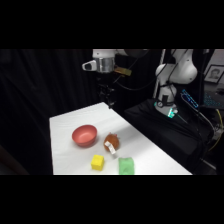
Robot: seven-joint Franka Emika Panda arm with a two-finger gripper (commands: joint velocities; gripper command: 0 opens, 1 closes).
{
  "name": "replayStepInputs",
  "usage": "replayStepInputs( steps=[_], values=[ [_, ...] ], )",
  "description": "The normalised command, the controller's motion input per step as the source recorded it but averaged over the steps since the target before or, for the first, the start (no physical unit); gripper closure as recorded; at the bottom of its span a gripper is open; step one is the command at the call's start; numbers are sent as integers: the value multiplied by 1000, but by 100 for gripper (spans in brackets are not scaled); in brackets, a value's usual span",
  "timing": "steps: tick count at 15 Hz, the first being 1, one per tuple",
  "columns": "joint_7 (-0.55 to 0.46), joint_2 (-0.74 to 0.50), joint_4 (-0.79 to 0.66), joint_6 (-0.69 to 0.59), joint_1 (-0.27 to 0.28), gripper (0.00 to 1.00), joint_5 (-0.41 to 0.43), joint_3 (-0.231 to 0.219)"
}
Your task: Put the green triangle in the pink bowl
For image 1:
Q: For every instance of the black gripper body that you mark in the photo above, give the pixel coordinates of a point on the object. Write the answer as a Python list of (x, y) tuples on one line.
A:
[(106, 86)]

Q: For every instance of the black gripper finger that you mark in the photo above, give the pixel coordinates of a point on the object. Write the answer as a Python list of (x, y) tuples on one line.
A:
[(108, 100), (112, 101)]

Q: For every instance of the green soft triangle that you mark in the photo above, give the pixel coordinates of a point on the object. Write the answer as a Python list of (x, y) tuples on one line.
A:
[(126, 165)]

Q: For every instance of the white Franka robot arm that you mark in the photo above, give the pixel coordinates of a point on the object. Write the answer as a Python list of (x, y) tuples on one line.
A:
[(173, 71)]

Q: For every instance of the pink bowl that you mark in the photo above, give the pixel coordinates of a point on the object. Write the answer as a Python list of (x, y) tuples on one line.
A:
[(84, 135)]

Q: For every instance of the orange plush toy with tag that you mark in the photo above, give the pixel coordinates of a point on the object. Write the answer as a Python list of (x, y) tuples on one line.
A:
[(112, 140)]

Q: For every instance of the small green light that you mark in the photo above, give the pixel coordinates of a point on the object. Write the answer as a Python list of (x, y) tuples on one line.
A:
[(171, 113)]

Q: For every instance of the yellow block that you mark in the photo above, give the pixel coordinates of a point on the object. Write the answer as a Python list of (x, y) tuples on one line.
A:
[(97, 162)]

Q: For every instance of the white table cloth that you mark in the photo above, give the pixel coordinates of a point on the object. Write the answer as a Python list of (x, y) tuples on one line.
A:
[(83, 160)]

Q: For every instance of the black curtain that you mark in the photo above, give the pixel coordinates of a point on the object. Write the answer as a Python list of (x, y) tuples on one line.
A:
[(40, 100)]

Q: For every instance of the black robot stand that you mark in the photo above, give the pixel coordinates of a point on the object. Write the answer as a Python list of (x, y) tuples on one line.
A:
[(170, 140)]

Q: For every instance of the blue lit device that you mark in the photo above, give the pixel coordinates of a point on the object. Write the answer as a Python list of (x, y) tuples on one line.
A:
[(190, 99)]

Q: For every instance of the teal lit keyboard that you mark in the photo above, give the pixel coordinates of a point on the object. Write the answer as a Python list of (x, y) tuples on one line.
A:
[(214, 100)]

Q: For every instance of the framed portrait picture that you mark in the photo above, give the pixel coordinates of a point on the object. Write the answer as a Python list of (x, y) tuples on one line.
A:
[(214, 73)]

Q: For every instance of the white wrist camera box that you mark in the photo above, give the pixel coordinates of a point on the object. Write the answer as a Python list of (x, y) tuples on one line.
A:
[(89, 65)]

